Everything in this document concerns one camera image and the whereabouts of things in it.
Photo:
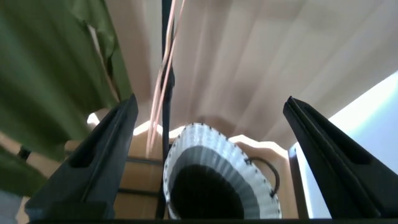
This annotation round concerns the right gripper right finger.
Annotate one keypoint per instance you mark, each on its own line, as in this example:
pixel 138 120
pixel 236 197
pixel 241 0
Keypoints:
pixel 351 186

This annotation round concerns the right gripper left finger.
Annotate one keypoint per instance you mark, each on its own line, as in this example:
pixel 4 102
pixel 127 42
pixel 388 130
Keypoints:
pixel 84 186

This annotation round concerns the green printed shirt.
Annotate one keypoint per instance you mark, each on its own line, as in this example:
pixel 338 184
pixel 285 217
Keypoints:
pixel 46 77

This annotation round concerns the pink clothes hanger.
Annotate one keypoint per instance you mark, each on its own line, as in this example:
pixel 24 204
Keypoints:
pixel 157 105

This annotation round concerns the black clothes rack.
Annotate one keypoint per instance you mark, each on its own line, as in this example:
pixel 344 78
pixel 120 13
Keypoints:
pixel 166 109

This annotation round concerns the white laundry basket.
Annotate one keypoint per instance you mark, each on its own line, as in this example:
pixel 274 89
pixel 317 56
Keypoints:
pixel 217 143

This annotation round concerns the beige curtain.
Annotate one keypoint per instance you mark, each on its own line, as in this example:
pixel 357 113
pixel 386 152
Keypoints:
pixel 264 62

